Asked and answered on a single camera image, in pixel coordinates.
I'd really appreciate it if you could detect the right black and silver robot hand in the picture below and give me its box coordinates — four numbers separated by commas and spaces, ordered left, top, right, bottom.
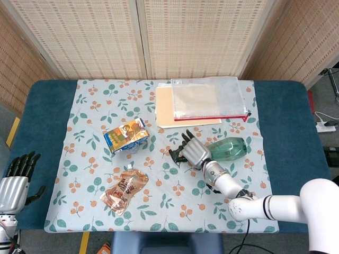
174, 129, 213, 170

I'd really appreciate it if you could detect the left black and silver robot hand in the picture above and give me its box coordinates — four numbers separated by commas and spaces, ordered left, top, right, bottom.
0, 150, 46, 213

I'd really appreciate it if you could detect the green plastic bottle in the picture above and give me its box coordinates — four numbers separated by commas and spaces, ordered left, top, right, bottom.
168, 136, 253, 167

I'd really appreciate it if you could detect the manila paper folder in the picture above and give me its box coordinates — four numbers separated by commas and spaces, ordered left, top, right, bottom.
155, 85, 222, 129

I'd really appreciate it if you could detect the floral tablecloth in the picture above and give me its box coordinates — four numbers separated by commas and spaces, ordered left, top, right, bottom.
43, 78, 280, 234

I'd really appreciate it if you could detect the clear mesh pouch red zipper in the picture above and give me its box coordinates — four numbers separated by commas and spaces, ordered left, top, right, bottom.
171, 76, 252, 123

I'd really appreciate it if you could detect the yellow and blue carton box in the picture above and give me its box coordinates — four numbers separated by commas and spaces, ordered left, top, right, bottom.
103, 118, 150, 155

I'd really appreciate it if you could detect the brown spout pouch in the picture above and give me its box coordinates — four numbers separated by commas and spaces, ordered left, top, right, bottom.
99, 164, 149, 216

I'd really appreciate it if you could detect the teal blue table cover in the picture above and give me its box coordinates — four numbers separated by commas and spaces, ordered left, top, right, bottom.
6, 80, 332, 234

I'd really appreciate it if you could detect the woven bamboo screen panel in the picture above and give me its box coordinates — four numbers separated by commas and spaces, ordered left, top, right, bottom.
241, 0, 339, 89
137, 0, 288, 80
0, 10, 62, 117
5, 0, 147, 80

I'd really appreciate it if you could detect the white power strip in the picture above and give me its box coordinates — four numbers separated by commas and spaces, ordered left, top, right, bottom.
315, 123, 337, 134

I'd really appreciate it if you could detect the black floor device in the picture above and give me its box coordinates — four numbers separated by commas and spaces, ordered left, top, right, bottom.
324, 146, 339, 167

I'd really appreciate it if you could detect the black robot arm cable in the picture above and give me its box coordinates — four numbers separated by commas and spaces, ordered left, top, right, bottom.
205, 181, 282, 254

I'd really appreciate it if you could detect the white power cable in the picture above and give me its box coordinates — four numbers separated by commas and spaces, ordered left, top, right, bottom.
314, 111, 339, 125

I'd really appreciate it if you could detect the metal frame stand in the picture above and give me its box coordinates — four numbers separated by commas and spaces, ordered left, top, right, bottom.
321, 68, 339, 103

